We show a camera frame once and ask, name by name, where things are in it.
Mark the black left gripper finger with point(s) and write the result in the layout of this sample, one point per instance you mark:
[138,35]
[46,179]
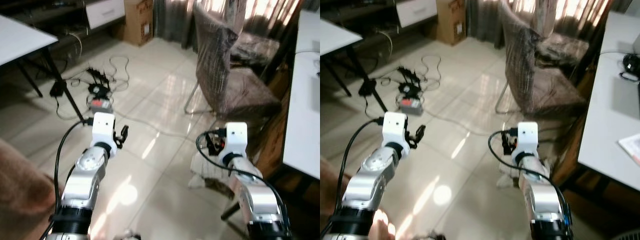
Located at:
[420,132]
[124,132]

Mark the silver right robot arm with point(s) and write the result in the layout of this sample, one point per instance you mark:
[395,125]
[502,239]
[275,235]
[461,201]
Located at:
[542,200]
[260,200]

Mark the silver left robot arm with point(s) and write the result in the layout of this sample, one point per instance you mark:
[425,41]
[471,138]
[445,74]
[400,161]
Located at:
[367,177]
[82,180]

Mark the brown sofa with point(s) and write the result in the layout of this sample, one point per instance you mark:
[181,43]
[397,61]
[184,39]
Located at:
[329,200]
[20,190]

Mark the grey and red power strip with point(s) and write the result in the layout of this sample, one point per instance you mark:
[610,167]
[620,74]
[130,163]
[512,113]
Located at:
[100,103]
[411,103]

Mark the brown fabric chair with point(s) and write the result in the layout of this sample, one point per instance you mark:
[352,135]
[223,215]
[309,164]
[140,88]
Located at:
[530,75]
[225,75]

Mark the black power adapter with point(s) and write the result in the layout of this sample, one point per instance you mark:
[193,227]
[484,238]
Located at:
[58,89]
[367,88]

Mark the white table with wooden base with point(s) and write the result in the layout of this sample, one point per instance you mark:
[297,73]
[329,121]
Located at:
[302,110]
[607,125]

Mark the brown cushioned armchair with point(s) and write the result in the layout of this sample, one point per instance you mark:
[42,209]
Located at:
[562,50]
[255,50]

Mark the brown cardboard box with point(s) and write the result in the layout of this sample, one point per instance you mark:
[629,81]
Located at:
[450,22]
[137,22]

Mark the white drawer front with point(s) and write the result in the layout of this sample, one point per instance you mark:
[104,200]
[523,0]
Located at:
[104,12]
[415,11]

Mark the white paper sheet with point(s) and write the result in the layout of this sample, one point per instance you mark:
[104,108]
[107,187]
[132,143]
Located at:
[631,149]

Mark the grey curtain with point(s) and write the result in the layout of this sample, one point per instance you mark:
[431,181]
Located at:
[482,20]
[175,20]

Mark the white table with black legs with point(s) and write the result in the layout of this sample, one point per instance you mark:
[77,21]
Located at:
[20,40]
[335,37]

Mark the black headphones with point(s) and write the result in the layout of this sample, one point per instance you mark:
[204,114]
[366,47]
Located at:
[631,66]

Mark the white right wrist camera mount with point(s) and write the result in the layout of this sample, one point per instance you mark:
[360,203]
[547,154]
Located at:
[528,137]
[235,137]

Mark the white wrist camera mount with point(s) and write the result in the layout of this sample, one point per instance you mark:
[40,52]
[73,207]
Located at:
[395,127]
[528,137]
[235,137]
[103,127]

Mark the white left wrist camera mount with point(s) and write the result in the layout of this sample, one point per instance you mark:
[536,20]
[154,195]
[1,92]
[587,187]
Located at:
[395,127]
[103,127]

